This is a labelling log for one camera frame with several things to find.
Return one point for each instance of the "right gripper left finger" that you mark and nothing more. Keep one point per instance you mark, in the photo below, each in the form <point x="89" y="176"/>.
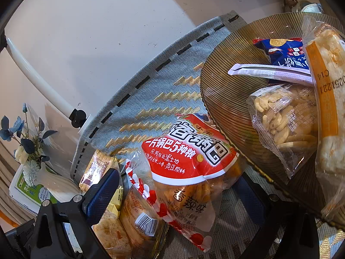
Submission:
<point x="64" y="230"/>

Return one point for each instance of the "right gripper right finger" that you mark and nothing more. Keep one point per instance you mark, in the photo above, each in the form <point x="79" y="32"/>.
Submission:
<point x="300" y="239"/>

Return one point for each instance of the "yellow peanut snack pack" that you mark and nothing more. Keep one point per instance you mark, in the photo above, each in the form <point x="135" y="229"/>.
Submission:
<point x="115" y="204"/>

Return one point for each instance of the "wafer biscuit pack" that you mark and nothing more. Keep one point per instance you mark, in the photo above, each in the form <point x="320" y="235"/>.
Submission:
<point x="98" y="166"/>

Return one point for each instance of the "red orange bread roll pack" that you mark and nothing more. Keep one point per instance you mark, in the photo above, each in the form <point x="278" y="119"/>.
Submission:
<point x="145" y="230"/>

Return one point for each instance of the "clear bag of small crackers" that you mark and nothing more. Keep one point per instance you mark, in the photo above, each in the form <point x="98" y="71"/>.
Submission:
<point x="285" y="117"/>

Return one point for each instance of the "red white striped snack bag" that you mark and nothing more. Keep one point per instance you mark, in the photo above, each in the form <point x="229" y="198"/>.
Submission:
<point x="183" y="173"/>

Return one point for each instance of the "pink snack stick pack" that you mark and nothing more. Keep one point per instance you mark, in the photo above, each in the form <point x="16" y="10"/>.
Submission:
<point x="288" y="74"/>

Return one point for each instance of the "blue chip bag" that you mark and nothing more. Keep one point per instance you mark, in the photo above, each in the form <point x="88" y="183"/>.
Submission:
<point x="283" y="52"/>

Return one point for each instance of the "brown toast slice pack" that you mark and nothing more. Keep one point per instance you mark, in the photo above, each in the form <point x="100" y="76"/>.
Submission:
<point x="112" y="236"/>

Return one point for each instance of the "beige curtain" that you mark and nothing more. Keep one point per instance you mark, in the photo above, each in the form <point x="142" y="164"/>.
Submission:
<point x="12" y="211"/>

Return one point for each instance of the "white ribbed ceramic vase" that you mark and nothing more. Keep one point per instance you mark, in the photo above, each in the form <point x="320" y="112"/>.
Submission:
<point x="63" y="189"/>

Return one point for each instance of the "green blue book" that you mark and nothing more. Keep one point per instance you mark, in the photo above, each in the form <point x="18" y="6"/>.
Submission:
<point x="28" y="197"/>

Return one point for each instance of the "white lamp pole with clamp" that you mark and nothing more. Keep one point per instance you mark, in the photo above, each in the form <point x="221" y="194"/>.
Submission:
<point x="78" y="118"/>

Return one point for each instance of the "gold ribbed glass bowl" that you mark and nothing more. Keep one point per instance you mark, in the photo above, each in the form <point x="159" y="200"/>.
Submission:
<point x="251" y="85"/>

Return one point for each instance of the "patterned woven table mat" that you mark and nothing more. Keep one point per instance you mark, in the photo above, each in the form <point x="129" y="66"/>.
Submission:
<point x="176" y="82"/>

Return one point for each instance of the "white cloth pouch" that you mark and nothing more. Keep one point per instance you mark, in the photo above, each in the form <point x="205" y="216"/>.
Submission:
<point x="302" y="6"/>

